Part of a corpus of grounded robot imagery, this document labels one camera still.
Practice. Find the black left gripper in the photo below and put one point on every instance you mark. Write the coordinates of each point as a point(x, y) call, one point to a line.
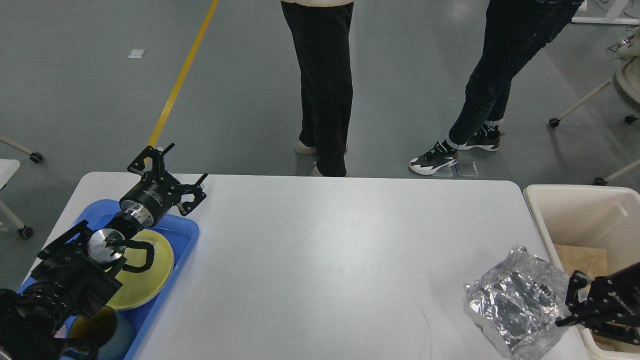
point(157, 191)

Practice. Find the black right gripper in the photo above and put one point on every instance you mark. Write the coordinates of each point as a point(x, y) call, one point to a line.
point(613, 302)

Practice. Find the brown paper bag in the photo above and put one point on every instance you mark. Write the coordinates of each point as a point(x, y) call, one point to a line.
point(591, 261)

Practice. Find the silver foil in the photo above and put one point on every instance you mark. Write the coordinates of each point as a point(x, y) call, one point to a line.
point(516, 304)

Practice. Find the yellow plastic plate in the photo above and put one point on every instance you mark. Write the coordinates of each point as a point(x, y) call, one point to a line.
point(150, 285)

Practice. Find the teal mug yellow inside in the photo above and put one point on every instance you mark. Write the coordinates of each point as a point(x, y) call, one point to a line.
point(110, 331)

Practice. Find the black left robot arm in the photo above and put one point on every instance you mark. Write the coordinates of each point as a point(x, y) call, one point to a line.
point(68, 309)

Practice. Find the blue plastic tray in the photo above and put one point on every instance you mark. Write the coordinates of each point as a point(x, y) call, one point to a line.
point(182, 235)

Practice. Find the beige plastic bin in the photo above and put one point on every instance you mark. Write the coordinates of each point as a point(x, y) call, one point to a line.
point(590, 217)

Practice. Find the white caster leg left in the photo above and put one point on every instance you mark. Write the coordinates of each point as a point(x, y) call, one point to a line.
point(35, 157)

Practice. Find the clear floor plate right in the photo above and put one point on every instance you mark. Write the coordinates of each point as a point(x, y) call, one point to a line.
point(467, 168)

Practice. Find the clear floor plate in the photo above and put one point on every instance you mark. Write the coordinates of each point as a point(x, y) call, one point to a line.
point(446, 172)
point(467, 168)

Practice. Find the clear floor plate left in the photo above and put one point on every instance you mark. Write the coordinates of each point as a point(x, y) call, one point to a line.
point(446, 172)

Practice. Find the person in cream sweater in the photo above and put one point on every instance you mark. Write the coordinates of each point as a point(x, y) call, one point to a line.
point(320, 32)

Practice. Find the white desk base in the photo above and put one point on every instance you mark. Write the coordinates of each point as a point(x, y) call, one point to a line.
point(615, 14)

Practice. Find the person in dark jeans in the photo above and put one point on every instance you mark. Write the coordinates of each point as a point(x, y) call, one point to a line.
point(515, 31)

